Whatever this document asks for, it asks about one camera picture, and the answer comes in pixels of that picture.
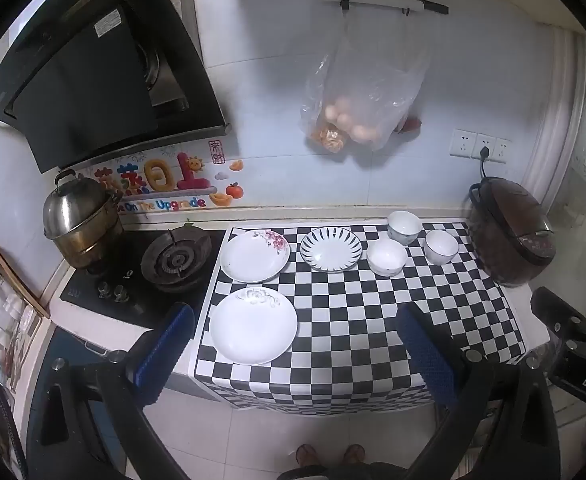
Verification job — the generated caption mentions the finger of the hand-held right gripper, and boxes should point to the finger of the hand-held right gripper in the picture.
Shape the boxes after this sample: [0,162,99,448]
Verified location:
[530,287,586,347]

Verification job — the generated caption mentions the plain white bowl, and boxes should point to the plain white bowl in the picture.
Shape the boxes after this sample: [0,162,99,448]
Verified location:
[367,238,408,277]

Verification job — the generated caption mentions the black range hood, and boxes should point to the black range hood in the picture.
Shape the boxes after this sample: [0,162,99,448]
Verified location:
[0,0,232,175]

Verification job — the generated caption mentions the black and white checkered mat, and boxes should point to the black and white checkered mat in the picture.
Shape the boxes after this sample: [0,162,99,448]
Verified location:
[187,221,530,417]

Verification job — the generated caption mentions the colourful wall sticker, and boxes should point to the colourful wall sticker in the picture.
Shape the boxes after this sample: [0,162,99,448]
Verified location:
[89,140,246,217]

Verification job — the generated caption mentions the white wall power outlet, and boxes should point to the white wall power outlet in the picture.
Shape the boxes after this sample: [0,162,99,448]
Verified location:
[449,128,512,165]

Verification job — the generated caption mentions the white plate with pink flowers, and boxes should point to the white plate with pink flowers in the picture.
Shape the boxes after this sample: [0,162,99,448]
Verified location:
[220,229,291,283]

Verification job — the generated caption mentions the black gas stove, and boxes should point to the black gas stove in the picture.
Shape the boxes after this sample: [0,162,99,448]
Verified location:
[60,227,226,330]

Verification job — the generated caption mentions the clear plastic bag of eggs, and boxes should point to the clear plastic bag of eggs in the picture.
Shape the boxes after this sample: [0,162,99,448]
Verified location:
[300,10,432,153]

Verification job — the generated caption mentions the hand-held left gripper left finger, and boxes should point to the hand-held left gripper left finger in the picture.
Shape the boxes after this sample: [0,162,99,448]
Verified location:
[25,302,196,480]

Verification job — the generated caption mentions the white wall hook rail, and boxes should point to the white wall hook rail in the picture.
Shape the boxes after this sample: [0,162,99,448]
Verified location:
[321,0,450,16]

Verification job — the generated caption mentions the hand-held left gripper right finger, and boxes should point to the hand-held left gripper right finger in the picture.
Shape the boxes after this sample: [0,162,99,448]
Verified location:
[397,302,562,480]

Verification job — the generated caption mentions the white bowl with blue pattern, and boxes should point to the white bowl with blue pattern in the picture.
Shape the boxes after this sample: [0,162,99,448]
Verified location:
[387,210,422,246]

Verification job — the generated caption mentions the wooden framed board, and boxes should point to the wooden framed board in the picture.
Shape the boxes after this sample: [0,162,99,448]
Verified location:
[0,210,52,319]

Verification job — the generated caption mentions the dark brown rice cooker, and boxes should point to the dark brown rice cooker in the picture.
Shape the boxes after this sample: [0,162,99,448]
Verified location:
[468,176,558,288]

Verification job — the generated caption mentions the white bowl with dark rim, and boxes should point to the white bowl with dark rim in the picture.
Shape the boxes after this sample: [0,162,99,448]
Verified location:
[425,229,460,266]

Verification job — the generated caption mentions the blue cabinet door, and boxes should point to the blue cabinet door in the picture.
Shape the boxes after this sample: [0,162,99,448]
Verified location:
[25,327,128,476]

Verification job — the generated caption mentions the white plate with grey flowers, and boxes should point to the white plate with grey flowers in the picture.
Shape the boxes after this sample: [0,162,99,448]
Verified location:
[209,287,298,366]

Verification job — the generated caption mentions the white plate with blue stripes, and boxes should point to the white plate with blue stripes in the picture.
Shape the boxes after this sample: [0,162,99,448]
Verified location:
[300,227,364,274]

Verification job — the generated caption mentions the stainless steel steamer pot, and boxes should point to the stainless steel steamer pot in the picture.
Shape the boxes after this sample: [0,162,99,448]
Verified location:
[42,169,126,271]

